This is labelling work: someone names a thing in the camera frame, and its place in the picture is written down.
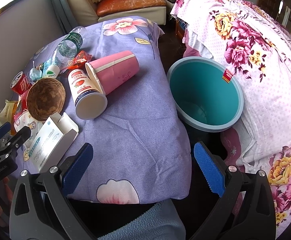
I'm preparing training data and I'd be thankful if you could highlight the orange leather seat cushion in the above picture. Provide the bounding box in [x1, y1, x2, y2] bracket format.
[96, 0, 167, 17]

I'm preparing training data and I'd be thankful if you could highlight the person's left hand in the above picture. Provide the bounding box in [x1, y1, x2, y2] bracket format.
[0, 177, 13, 227]

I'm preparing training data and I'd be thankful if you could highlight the clear plastic water bottle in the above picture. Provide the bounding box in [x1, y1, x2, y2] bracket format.
[42, 26, 87, 78]

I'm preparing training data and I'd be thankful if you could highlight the pink paper cup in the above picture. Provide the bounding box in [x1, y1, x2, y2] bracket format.
[85, 50, 139, 95]

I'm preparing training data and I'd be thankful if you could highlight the white blue cardboard box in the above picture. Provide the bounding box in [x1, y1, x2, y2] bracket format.
[28, 113, 79, 173]

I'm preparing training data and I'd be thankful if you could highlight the brown coconut shell bowl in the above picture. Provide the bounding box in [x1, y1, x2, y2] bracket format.
[27, 77, 66, 122]

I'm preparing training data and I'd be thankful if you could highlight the yellow snack bag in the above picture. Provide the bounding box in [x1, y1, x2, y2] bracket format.
[0, 100, 18, 135]

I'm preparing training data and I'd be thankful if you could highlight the cream leather sofa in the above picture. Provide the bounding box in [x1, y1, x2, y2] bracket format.
[60, 0, 167, 27]

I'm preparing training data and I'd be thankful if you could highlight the red soda can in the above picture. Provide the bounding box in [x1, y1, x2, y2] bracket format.
[10, 71, 32, 95]

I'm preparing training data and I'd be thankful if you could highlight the orange red snack wrapper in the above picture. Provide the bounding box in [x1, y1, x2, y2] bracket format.
[60, 50, 92, 73]

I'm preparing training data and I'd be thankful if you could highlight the white strawberry yogurt cup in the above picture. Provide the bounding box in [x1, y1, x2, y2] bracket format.
[68, 69, 107, 120]

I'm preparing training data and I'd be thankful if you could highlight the purple floral bed cover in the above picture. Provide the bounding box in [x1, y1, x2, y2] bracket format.
[64, 16, 192, 204]

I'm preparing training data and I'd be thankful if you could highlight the pink floral bed quilt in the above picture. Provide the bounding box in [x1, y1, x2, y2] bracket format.
[171, 0, 291, 239]

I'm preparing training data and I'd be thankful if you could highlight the light blue face mask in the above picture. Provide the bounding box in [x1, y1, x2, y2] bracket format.
[29, 61, 42, 82]

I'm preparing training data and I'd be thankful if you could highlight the teal plastic trash bin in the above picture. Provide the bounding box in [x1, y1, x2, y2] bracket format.
[167, 56, 244, 133]

